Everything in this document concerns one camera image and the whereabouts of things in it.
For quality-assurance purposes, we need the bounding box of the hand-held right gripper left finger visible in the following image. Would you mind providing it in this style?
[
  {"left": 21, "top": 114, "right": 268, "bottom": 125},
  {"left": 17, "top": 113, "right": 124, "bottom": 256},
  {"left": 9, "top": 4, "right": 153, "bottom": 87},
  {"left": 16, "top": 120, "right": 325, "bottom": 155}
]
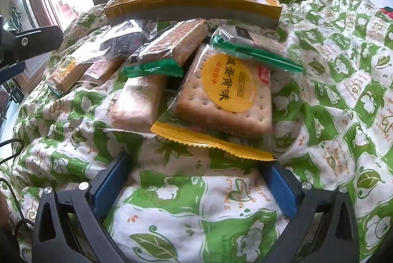
[{"left": 32, "top": 152, "right": 136, "bottom": 263}]

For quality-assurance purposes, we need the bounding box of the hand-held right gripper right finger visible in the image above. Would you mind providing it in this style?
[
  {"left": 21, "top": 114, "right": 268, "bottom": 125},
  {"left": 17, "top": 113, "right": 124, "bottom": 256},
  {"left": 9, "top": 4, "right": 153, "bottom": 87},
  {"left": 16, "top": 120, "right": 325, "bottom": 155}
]
[{"left": 261, "top": 160, "right": 360, "bottom": 263}]

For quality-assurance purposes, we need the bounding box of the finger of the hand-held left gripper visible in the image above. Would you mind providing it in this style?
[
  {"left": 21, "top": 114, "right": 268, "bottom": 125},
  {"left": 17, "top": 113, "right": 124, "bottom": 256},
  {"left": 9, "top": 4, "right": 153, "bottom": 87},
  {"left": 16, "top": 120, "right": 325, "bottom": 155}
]
[{"left": 0, "top": 24, "right": 63, "bottom": 71}]

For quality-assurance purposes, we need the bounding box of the shiny wafer packet green edge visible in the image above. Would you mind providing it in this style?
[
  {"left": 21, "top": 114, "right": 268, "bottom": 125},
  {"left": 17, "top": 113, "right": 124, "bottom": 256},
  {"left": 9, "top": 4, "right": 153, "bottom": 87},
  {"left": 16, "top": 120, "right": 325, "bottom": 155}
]
[{"left": 47, "top": 48, "right": 89, "bottom": 95}]

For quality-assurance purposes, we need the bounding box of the clear grey-label snack packet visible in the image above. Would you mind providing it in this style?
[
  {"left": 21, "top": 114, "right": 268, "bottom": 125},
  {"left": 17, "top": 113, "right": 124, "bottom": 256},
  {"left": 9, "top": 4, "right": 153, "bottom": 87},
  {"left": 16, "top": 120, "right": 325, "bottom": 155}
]
[{"left": 100, "top": 19, "right": 158, "bottom": 60}]

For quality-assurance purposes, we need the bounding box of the yellow square cracker packet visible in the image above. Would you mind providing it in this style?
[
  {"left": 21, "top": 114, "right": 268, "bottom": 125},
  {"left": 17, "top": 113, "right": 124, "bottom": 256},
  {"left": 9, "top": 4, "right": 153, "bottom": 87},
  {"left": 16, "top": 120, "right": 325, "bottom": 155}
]
[{"left": 150, "top": 42, "right": 277, "bottom": 163}]

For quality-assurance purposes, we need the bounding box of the round cracker packet green edge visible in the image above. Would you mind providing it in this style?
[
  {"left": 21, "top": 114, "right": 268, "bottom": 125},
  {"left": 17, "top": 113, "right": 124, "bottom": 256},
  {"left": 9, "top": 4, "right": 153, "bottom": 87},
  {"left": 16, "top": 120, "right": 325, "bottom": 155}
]
[{"left": 211, "top": 25, "right": 304, "bottom": 74}]

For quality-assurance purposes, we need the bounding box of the rectangular cracker packet dark label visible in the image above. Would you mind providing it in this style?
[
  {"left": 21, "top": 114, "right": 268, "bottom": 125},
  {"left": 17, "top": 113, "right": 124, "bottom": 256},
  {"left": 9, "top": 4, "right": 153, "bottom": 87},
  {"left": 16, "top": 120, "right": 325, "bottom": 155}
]
[{"left": 122, "top": 18, "right": 210, "bottom": 79}]

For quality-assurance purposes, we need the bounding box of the yellow cardboard tray box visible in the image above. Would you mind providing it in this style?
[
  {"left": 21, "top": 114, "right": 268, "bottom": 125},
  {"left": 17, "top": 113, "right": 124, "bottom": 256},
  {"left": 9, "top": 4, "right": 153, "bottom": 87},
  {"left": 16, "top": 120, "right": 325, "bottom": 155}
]
[{"left": 104, "top": 0, "right": 283, "bottom": 29}]

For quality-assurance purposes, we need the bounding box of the green white printed blanket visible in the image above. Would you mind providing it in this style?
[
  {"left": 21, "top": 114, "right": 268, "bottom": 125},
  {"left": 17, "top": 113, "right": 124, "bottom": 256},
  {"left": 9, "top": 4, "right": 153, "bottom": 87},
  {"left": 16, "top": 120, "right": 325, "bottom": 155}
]
[{"left": 0, "top": 0, "right": 393, "bottom": 263}]

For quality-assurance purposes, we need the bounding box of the black cable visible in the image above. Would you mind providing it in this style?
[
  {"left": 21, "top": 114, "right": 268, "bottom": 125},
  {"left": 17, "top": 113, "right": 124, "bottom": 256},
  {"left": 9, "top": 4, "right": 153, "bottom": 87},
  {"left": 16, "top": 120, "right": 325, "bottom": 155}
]
[{"left": 0, "top": 179, "right": 35, "bottom": 240}]

